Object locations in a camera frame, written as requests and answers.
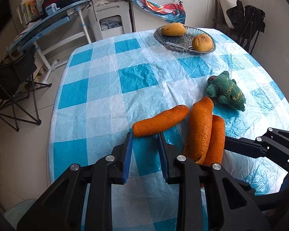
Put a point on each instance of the glass fruit plate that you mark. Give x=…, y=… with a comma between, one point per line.
x=183, y=43

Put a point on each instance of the blue white study desk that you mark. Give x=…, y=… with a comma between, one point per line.
x=45, y=27

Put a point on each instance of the yellow mango right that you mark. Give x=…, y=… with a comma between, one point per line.
x=202, y=42

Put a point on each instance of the row of books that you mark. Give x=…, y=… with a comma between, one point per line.
x=29, y=11

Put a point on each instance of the blue pencil sharpener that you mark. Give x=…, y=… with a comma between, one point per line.
x=51, y=9

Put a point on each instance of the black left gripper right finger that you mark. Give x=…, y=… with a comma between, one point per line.
x=178, y=169

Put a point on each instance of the dark wooden chair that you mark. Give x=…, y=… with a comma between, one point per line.
x=219, y=20

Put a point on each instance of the white bag on chair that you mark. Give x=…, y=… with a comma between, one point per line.
x=226, y=5

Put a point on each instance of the orange peel piece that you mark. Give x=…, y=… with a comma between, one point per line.
x=160, y=122
x=217, y=142
x=199, y=130

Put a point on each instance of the yellow mango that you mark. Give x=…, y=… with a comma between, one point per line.
x=173, y=30
x=202, y=42

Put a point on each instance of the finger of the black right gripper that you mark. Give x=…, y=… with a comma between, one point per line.
x=243, y=146

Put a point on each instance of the white plastic stool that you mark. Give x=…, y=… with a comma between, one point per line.
x=110, y=20

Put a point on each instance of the black folding camp chair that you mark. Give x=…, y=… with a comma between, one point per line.
x=17, y=84

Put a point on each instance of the colourful hanging tote bag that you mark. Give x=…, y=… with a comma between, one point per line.
x=169, y=12

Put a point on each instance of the green plush toy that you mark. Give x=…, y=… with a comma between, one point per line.
x=226, y=91

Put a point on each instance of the blue checkered plastic tablecloth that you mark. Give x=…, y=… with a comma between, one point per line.
x=110, y=84

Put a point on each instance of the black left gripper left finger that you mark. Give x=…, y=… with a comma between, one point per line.
x=110, y=170

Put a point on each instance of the yellow mango left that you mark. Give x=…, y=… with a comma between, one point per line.
x=173, y=30

